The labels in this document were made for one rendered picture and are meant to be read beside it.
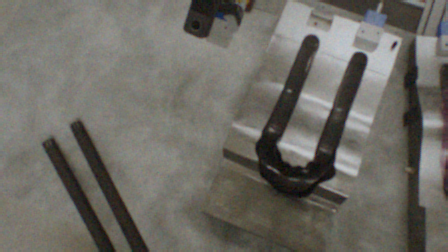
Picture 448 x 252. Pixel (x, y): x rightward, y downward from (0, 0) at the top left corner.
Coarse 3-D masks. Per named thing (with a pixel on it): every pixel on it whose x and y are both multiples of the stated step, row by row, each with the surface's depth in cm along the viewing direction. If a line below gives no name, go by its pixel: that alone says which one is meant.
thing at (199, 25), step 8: (192, 0) 87; (200, 0) 87; (208, 0) 86; (216, 0) 86; (192, 8) 87; (200, 8) 87; (208, 8) 87; (216, 8) 88; (192, 16) 88; (200, 16) 87; (208, 16) 87; (184, 24) 89; (192, 24) 88; (200, 24) 88; (208, 24) 87; (192, 32) 88; (200, 32) 88; (208, 32) 89
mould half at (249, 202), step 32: (288, 0) 109; (288, 32) 107; (320, 32) 107; (352, 32) 107; (384, 32) 106; (288, 64) 106; (320, 64) 106; (384, 64) 104; (256, 96) 103; (320, 96) 104; (256, 128) 98; (288, 128) 99; (320, 128) 100; (352, 128) 101; (224, 160) 103; (256, 160) 96; (288, 160) 96; (352, 160) 96; (224, 192) 102; (256, 192) 102; (320, 192) 98; (256, 224) 100; (288, 224) 100; (320, 224) 100
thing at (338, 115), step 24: (312, 48) 107; (360, 72) 105; (288, 96) 105; (336, 96) 104; (288, 120) 100; (336, 120) 102; (264, 144) 100; (336, 144) 98; (264, 168) 101; (288, 168) 96; (312, 168) 99; (288, 192) 100
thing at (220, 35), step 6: (216, 18) 102; (222, 18) 103; (216, 24) 101; (222, 24) 101; (216, 30) 101; (222, 30) 101; (228, 30) 101; (210, 36) 103; (216, 36) 101; (222, 36) 101; (228, 36) 102; (210, 42) 106; (216, 42) 104; (222, 42) 103; (228, 42) 104
